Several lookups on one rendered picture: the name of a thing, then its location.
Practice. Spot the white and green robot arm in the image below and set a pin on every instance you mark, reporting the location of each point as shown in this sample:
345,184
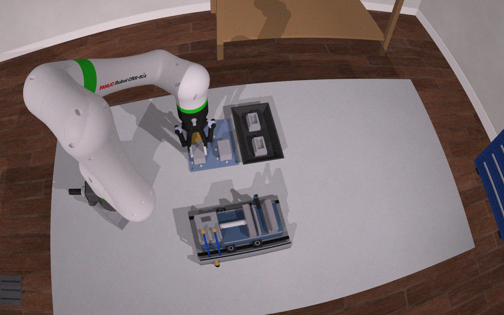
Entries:
68,97

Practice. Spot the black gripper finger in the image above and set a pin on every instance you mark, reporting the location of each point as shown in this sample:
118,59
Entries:
178,131
209,138

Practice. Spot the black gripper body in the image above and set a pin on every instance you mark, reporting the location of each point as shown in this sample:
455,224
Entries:
201,124

